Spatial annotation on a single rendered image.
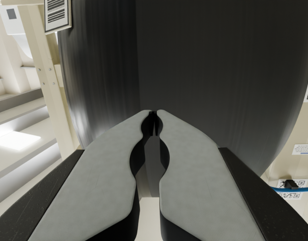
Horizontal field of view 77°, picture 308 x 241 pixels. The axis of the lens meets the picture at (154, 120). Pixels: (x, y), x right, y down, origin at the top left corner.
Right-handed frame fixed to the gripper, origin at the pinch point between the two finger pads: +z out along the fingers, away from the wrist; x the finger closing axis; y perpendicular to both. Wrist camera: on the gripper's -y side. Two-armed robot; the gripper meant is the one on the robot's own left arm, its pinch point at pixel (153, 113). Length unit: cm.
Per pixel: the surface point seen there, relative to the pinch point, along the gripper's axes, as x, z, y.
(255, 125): 10.7, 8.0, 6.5
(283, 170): 31, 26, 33
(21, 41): -259, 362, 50
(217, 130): 6.6, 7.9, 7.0
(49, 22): -11.6, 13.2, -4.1
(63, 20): -9.7, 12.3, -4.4
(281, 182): 32, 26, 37
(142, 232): -32, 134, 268
